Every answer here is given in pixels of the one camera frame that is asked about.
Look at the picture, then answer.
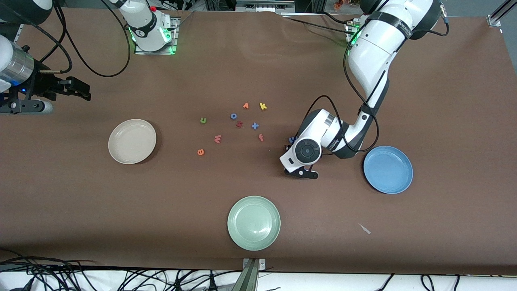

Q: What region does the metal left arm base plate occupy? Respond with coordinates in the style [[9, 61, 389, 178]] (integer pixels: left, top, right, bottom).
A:
[[345, 18, 360, 44]]

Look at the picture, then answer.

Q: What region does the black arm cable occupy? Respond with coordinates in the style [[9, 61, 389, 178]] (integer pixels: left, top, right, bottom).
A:
[[8, 0, 132, 78], [289, 2, 450, 154]]

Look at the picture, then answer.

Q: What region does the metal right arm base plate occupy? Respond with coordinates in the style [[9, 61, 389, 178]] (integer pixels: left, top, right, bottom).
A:
[[135, 17, 180, 55]]

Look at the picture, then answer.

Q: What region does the thin black base cable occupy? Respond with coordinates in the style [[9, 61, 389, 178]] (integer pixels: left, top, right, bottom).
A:
[[168, 11, 194, 32]]

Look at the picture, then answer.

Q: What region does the blue plate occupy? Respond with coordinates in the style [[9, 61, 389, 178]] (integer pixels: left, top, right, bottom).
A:
[[363, 145, 414, 195]]

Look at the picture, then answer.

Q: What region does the grey equipment box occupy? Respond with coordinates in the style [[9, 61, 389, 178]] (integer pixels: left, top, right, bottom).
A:
[[235, 0, 296, 12]]

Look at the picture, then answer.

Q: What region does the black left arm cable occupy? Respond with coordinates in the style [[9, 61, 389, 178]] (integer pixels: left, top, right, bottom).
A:
[[289, 2, 450, 154]]

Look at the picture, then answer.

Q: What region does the brown table cover sheet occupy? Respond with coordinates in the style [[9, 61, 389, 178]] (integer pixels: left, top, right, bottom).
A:
[[0, 7, 517, 275]]

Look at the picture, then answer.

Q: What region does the black floor cable bundle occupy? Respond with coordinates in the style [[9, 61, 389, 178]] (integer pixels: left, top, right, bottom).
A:
[[0, 251, 243, 291]]

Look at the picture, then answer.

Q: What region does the green plate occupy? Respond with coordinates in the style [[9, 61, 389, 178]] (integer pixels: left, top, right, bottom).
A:
[[227, 196, 281, 251]]

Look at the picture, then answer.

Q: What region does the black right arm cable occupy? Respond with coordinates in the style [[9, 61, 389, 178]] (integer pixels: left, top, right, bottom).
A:
[[8, 0, 132, 78]]

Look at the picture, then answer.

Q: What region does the metal table edge bracket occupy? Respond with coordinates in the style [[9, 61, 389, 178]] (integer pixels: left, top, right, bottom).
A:
[[232, 258, 266, 291]]

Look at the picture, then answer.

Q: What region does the beige brown plate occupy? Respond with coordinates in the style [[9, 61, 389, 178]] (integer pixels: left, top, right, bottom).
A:
[[108, 119, 157, 165]]

